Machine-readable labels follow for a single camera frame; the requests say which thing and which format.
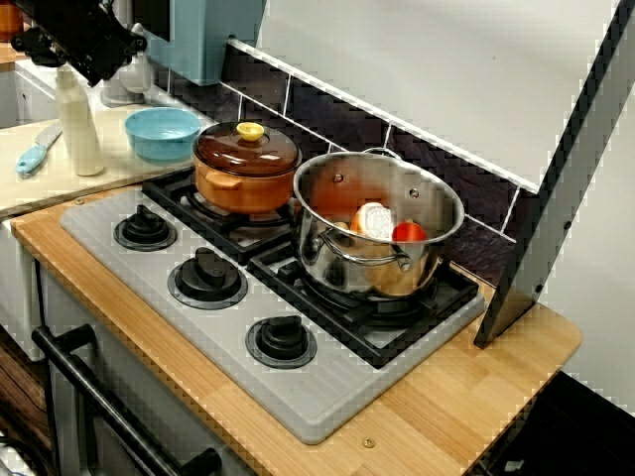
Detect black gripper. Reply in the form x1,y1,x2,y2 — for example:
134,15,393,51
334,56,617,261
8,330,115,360
10,0,148,88

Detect cream plastic jug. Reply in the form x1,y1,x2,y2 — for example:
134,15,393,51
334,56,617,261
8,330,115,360
54,65,107,178

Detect white toy sink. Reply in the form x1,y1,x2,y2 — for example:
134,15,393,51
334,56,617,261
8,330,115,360
0,59,62,129

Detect orange jar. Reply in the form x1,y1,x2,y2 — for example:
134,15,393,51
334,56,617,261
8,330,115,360
0,0,24,44

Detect grey toy faucet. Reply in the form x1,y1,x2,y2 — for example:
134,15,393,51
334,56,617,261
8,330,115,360
100,22,153,108

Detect light blue bowl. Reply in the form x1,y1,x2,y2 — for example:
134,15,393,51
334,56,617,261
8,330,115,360
123,107,202,163

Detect teal plastic box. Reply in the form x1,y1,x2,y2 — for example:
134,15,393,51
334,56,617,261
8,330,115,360
131,0,269,87

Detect cream cutting board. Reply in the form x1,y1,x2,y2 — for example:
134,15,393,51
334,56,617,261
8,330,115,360
0,103,219,220

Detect black burner grate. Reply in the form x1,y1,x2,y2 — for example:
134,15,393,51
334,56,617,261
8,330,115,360
246,240,481,370
142,168,304,267

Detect black stove knob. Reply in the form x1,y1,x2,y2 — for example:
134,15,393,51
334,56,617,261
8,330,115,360
112,204,179,253
244,314,318,370
166,246,249,311

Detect brown lid with yellow knob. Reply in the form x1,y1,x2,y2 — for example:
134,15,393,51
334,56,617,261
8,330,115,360
191,121,303,179

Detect orange toy pot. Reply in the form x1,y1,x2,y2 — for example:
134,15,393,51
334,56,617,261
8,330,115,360
191,151,303,216

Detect dark tile backsplash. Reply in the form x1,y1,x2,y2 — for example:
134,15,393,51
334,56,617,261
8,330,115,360
148,39,542,290

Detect grey toy stove top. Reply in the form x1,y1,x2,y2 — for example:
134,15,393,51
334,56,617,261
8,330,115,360
59,168,487,446

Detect white and orange toy bread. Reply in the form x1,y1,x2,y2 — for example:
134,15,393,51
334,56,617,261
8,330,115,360
349,201,394,240

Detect stainless steel pot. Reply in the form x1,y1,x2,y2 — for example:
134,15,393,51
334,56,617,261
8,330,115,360
290,147,466,301

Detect white toy kitchen cabinet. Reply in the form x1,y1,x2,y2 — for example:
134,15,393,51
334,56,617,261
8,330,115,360
0,217,259,476

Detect red toy tomato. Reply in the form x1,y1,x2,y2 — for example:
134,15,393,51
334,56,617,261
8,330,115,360
391,221,429,244

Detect knife with blue handle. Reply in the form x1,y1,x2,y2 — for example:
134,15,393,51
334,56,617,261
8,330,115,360
14,123,64,176

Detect black oven door handle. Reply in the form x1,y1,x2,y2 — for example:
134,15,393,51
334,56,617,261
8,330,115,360
31,324,223,476

